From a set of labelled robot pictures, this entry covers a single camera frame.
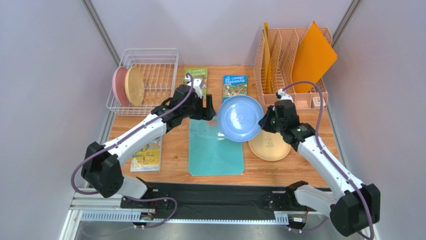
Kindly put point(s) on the pink plastic desk organizer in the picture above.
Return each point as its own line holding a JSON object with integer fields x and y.
{"x": 283, "y": 43}

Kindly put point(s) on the pink plate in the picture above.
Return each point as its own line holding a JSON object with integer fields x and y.
{"x": 118, "y": 86}

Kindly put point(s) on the yellow bear plate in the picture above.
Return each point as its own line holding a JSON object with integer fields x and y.
{"x": 269, "y": 146}

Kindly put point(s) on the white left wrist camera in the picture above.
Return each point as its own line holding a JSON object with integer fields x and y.
{"x": 198, "y": 85}

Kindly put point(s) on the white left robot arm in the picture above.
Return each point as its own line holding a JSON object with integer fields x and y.
{"x": 102, "y": 167}

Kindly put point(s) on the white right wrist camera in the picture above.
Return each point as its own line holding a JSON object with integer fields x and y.
{"x": 284, "y": 96}

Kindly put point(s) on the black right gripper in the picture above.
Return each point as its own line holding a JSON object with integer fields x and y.
{"x": 267, "y": 119}

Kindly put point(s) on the blue plate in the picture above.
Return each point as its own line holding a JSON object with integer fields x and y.
{"x": 238, "y": 118}

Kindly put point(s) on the blue 26-Storey Treehouse book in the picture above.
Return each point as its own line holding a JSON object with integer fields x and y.
{"x": 234, "y": 85}

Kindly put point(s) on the white wire dish rack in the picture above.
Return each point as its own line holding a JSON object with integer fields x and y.
{"x": 160, "y": 67}

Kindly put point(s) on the teal cutting board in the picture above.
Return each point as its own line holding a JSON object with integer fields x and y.
{"x": 210, "y": 153}

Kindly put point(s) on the green 65-Storey Treehouse book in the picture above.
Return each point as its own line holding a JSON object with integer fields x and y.
{"x": 200, "y": 76}

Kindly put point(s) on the black base mat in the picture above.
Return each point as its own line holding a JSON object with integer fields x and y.
{"x": 214, "y": 202}

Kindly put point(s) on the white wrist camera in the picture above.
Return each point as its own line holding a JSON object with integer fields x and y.
{"x": 284, "y": 96}
{"x": 198, "y": 85}

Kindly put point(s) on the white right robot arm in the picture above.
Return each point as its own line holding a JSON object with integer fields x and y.
{"x": 352, "y": 206}

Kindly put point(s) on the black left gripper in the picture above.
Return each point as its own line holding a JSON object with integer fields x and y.
{"x": 206, "y": 113}

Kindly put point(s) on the thin orange folder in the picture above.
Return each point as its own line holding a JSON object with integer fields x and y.
{"x": 266, "y": 59}

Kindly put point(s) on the aluminium frame rail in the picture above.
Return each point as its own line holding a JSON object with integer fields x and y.
{"x": 96, "y": 218}

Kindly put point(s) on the Brideshead Revisited paperback book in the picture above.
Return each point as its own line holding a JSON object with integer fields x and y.
{"x": 148, "y": 158}

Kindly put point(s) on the tan plate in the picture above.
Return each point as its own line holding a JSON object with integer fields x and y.
{"x": 134, "y": 86}

